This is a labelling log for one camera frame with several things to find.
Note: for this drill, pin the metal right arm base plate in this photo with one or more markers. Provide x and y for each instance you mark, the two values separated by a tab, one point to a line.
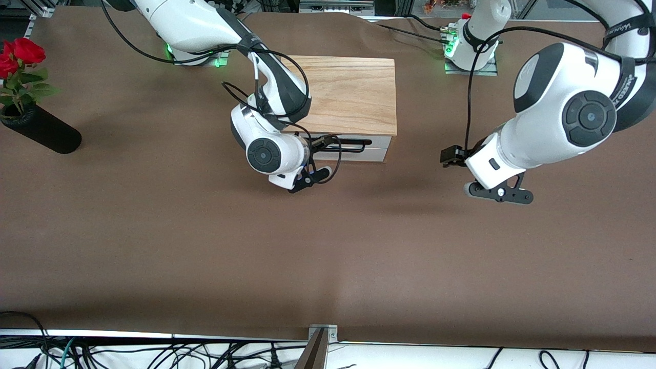
218	60

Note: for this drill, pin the silver metal bracket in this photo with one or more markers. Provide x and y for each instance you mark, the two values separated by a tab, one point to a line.
331	333

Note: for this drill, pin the dark brown mounting post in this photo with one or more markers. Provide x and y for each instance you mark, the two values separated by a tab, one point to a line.
313	356

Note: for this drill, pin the red artificial rose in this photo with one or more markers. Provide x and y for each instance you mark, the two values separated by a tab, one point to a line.
28	50
7	64

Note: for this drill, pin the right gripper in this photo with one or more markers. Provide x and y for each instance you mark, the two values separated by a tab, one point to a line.
321	142

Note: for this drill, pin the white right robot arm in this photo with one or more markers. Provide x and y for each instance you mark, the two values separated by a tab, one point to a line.
189	25

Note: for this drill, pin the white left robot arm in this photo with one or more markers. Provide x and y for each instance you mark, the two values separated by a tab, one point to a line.
558	102

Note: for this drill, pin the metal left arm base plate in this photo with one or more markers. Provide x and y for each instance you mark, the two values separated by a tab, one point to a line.
487	70

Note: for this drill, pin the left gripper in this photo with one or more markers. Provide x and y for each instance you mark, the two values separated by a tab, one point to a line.
459	154

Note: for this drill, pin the aluminium frame profile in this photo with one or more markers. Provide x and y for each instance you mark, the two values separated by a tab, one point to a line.
43	7

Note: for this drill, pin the light wooden drawer cabinet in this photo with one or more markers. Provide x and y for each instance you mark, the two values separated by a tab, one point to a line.
348	92

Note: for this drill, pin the grey electronics unit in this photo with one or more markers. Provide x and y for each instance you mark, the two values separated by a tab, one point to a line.
335	6

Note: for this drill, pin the black cylindrical vase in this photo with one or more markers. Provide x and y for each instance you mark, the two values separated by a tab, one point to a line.
43	132

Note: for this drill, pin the colourful package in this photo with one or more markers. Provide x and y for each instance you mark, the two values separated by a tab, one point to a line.
441	5

